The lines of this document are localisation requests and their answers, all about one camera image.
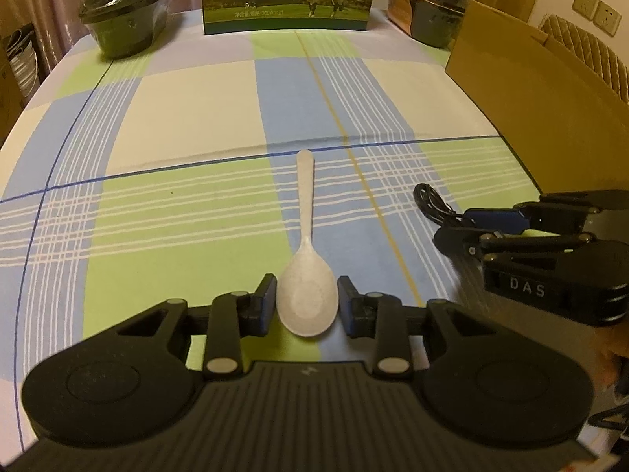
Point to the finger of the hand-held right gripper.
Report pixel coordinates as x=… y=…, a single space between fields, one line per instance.
x=494 y=219
x=462 y=242

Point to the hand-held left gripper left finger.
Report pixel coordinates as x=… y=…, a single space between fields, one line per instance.
x=269 y=305

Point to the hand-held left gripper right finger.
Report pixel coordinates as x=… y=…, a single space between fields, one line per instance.
x=345 y=307

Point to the white plastic spoon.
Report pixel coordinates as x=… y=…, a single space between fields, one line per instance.
x=307 y=295

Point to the brown cardboard box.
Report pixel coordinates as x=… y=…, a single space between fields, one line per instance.
x=516 y=83

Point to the chair with quilted cover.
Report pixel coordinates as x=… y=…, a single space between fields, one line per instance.
x=589 y=44

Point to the black plastic-wrapped cooking pot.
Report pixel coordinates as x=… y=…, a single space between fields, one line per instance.
x=123 y=24
x=437 y=14

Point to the stacked metal buckets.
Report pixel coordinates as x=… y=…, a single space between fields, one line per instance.
x=22 y=64

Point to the pink beige curtain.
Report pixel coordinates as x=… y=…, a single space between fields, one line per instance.
x=54 y=0

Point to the beige wall socket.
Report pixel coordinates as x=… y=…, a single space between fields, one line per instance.
x=585 y=5
x=606 y=17

